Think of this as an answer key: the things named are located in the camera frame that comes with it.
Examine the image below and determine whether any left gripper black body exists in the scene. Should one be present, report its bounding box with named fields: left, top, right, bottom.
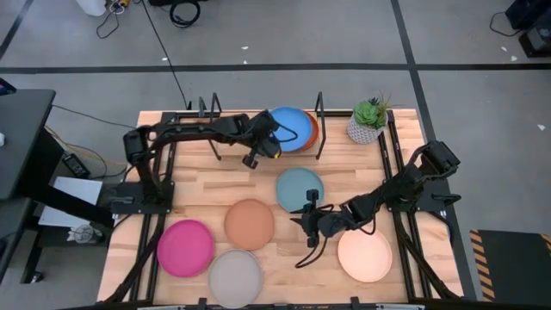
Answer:
left=241, top=109, right=282, bottom=170

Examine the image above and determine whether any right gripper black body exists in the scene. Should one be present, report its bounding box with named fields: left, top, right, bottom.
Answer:
left=302, top=189, right=347, bottom=250

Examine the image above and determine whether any bright blue plate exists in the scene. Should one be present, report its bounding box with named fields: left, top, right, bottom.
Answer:
left=269, top=106, right=313, bottom=152

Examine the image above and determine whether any pale blue-grey plate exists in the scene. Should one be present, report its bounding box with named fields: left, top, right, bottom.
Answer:
left=275, top=166, right=325, bottom=214

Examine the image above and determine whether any orange-red plate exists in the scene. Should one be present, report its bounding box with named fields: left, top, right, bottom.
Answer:
left=296, top=110, right=320, bottom=152

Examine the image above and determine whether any cream plate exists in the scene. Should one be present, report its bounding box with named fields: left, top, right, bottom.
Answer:
left=337, top=227, right=393, bottom=284

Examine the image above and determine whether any terracotta plate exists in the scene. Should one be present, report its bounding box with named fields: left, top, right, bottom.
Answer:
left=223, top=198, right=276, bottom=252

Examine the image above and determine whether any grey plate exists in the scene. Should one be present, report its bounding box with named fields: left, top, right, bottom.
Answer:
left=207, top=248, right=264, bottom=310

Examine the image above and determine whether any magenta plate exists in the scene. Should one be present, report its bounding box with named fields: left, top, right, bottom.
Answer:
left=156, top=219, right=215, bottom=278

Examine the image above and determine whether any succulent in white patterned pot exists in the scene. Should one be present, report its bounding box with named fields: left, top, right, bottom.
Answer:
left=346, top=92, right=404, bottom=146

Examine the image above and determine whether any black power adapter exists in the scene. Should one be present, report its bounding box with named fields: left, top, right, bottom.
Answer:
left=61, top=152, right=91, bottom=180

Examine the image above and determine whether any hazard-striped black mat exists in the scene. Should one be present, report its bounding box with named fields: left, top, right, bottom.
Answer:
left=468, top=228, right=551, bottom=302

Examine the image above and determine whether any white paper sheet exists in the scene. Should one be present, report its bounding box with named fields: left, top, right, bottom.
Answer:
left=38, top=176, right=104, bottom=228

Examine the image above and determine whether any crumpled clear plastic bag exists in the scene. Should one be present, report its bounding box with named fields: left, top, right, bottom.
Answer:
left=66, top=224, right=104, bottom=245

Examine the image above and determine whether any white cylindrical bin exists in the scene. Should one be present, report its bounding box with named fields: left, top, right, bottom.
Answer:
left=76, top=0, right=108, bottom=17

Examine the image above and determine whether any black desk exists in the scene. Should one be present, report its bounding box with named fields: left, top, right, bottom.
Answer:
left=0, top=89, right=115, bottom=285

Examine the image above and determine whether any black box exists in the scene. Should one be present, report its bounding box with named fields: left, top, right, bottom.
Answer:
left=518, top=26, right=551, bottom=59

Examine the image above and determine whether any black equipment case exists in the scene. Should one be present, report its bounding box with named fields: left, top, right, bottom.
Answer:
left=505, top=0, right=551, bottom=31

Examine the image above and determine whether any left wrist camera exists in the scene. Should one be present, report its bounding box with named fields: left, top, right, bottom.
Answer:
left=259, top=139, right=283, bottom=160

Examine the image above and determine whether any black aluminium rig frame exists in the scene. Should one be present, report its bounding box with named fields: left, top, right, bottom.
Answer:
left=98, top=96, right=466, bottom=310

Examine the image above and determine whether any long black floor cable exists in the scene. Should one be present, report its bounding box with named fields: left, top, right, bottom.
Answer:
left=140, top=0, right=191, bottom=109

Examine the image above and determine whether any coiled black cable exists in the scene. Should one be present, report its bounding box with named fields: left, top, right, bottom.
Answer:
left=169, top=0, right=202, bottom=29

